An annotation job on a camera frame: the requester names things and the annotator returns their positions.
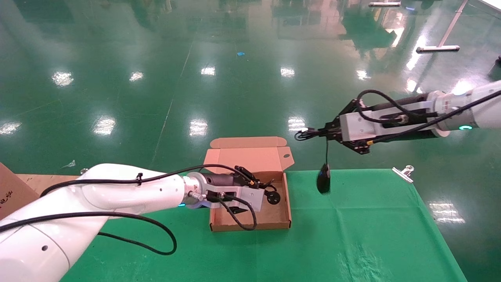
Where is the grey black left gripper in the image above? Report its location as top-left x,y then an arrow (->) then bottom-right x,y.
203,166 -> 262,215

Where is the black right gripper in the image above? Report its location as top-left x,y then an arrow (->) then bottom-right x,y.
323,93 -> 439,156

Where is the black wired computer mouse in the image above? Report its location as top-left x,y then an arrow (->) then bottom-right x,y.
294,127 -> 332,194

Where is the open tan cardboard box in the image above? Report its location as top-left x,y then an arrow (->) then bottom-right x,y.
204,136 -> 295,232

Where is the green table cloth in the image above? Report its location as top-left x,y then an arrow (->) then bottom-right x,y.
61,169 -> 469,282

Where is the white desk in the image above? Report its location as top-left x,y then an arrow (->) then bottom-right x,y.
368,0 -> 501,53

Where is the large brown printed carton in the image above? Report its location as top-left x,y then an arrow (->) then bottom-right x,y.
0,163 -> 40,221

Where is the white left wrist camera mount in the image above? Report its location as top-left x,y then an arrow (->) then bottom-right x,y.
204,186 -> 265,213

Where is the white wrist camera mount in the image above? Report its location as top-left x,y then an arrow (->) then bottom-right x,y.
339,101 -> 436,142
204,186 -> 265,213

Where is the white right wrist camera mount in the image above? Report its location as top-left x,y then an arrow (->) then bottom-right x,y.
339,101 -> 436,142

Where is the black left gripper cable loop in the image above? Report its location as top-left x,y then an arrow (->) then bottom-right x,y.
217,194 -> 258,231

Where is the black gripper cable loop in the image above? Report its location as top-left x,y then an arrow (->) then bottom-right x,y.
217,194 -> 258,231
355,89 -> 439,124

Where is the black right gripper cable loop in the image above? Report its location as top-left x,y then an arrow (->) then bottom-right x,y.
355,89 -> 439,124

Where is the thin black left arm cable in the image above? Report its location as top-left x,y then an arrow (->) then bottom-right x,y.
39,164 -> 253,197

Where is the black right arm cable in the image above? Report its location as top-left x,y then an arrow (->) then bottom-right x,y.
366,89 -> 501,146

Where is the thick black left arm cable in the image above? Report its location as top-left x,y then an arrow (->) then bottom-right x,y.
0,211 -> 177,256

